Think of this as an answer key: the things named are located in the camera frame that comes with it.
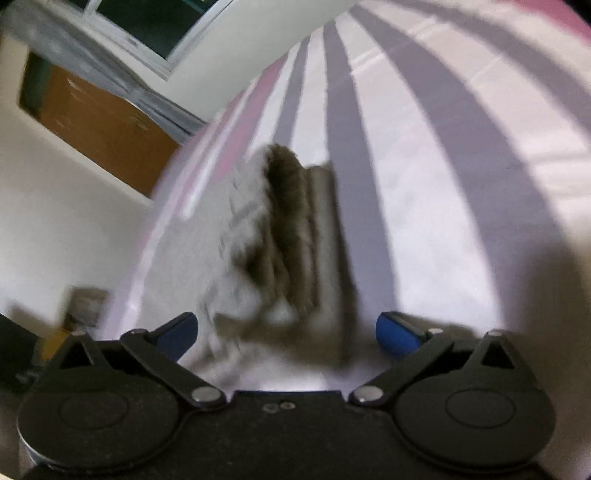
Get pink grey striped bed sheet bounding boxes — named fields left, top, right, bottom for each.
left=99, top=0, right=591, bottom=480

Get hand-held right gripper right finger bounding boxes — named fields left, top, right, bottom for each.
left=348, top=311, right=520, bottom=409

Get brown wooden door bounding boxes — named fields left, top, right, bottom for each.
left=18, top=51, right=182, bottom=199

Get white framed window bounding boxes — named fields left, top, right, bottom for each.
left=55, top=0, right=234, bottom=80

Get grey blue curtain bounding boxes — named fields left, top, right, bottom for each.
left=0, top=2, right=206, bottom=137

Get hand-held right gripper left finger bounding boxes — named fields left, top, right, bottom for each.
left=55, top=311, right=227, bottom=409

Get grey pants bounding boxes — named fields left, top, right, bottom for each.
left=191, top=143, right=362, bottom=393

